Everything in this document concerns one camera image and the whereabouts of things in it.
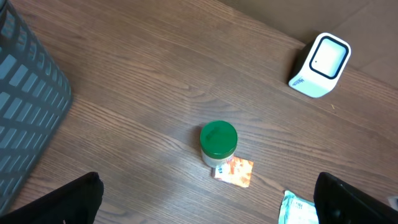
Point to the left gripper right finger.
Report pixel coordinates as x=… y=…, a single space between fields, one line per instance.
x=338 y=202

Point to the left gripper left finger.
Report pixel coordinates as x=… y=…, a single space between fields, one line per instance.
x=75 y=202

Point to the teal wet wipes pack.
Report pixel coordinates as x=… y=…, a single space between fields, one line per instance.
x=295 y=210

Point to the orange tissue pack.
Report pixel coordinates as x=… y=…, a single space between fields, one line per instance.
x=236 y=171

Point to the white bottle green cap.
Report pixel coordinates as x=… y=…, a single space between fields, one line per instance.
x=218 y=142

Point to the white barcode scanner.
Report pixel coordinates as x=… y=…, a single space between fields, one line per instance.
x=319 y=65

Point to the grey plastic mesh basket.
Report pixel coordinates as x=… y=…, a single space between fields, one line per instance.
x=35 y=98

